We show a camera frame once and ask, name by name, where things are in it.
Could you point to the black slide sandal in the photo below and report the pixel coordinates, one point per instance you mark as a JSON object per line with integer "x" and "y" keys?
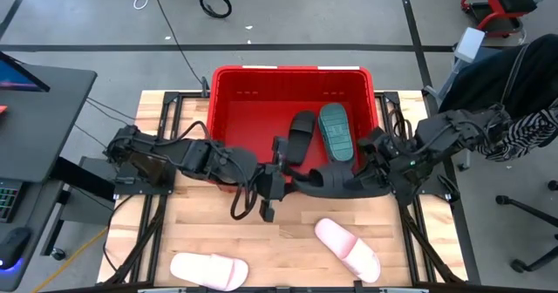
{"x": 301, "y": 136}
{"x": 335, "y": 184}

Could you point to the black desk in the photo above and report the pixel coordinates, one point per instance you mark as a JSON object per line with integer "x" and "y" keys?
{"x": 52, "y": 123}

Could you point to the backlit keyboard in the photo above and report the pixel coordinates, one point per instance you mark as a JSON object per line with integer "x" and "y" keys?
{"x": 8, "y": 203}

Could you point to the teal slide sandal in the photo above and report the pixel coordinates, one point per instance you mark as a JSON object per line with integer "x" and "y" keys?
{"x": 335, "y": 131}

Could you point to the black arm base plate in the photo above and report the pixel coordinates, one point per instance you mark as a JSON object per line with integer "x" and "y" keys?
{"x": 131, "y": 189}
{"x": 436, "y": 185}

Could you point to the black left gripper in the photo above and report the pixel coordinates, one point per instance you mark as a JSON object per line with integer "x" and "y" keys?
{"x": 272, "y": 184}

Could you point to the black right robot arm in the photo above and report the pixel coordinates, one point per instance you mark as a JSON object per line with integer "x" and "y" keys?
{"x": 453, "y": 129}

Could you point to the black chair base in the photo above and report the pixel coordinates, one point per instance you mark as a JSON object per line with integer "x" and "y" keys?
{"x": 523, "y": 206}

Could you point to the pink slide sandal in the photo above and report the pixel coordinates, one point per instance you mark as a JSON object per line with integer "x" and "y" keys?
{"x": 349, "y": 249}
{"x": 205, "y": 270}

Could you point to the person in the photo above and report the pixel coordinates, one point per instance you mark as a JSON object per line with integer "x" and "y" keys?
{"x": 514, "y": 79}

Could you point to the black computer mouse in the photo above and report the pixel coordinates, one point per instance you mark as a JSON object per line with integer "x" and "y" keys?
{"x": 13, "y": 246}

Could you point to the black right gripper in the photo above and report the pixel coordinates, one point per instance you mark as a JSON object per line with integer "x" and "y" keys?
{"x": 379, "y": 160}

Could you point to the red plastic bin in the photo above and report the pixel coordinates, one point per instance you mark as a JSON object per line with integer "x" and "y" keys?
{"x": 253, "y": 127}

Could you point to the computer monitor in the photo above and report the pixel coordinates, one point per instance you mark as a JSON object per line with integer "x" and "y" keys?
{"x": 17, "y": 77}

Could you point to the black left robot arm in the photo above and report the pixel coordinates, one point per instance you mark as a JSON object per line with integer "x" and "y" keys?
{"x": 196, "y": 155}

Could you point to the white box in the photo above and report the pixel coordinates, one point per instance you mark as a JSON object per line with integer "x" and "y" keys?
{"x": 470, "y": 44}

